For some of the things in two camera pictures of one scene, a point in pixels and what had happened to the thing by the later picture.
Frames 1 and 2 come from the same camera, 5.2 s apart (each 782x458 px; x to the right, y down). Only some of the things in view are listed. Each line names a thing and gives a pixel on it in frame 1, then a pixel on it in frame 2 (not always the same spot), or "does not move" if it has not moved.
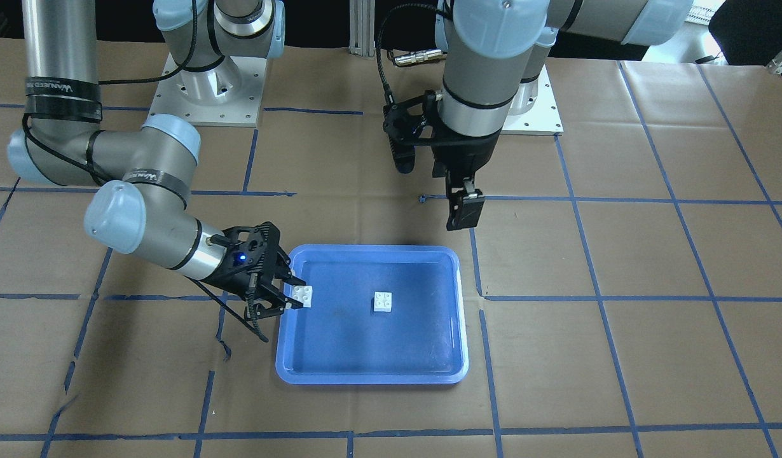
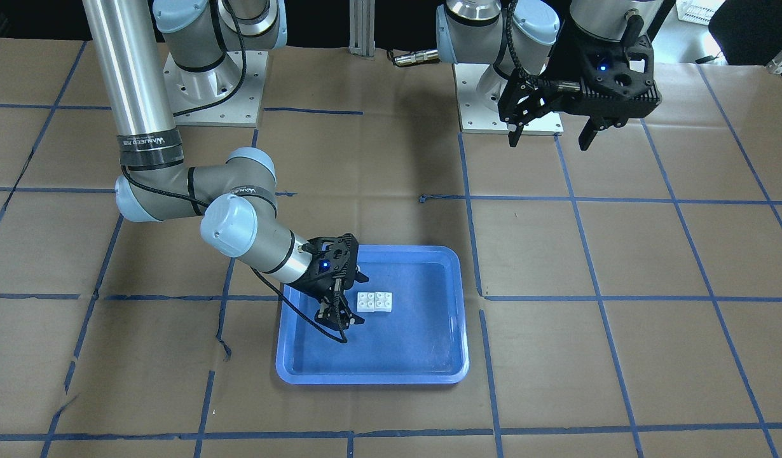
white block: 302,294 to 365,301
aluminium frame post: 362,27 does not move
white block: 383,301 does not move
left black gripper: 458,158 to 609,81
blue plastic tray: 341,339 does not move
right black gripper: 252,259 to 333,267
